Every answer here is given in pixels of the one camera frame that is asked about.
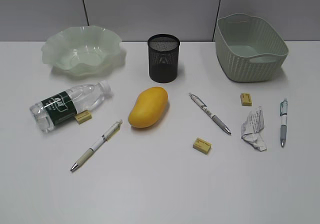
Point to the yellow mango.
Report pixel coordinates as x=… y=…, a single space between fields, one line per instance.
x=148 y=108

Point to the white pen beige grip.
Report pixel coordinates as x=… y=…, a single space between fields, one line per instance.
x=104 y=138

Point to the white pen grey grip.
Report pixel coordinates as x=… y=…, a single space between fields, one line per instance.
x=212 y=116

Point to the waste paper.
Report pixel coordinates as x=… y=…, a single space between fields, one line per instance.
x=251 y=129

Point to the clear water bottle green label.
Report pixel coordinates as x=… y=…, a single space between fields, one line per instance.
x=60 y=107

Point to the blue clip pen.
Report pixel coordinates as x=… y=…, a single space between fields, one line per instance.
x=284 y=119

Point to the black mesh pen holder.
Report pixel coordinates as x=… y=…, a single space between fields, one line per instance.
x=163 y=57

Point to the yellow eraser front centre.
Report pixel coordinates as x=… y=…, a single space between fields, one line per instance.
x=202 y=145

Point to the yellow eraser near bottle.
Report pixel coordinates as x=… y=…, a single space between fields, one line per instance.
x=83 y=116

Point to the yellow eraser near basket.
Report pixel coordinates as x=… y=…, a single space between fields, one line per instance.
x=246 y=99

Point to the pale green wavy plate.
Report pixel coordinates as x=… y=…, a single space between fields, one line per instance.
x=81 y=51

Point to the pale green woven basket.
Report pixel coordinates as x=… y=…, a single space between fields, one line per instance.
x=248 y=49

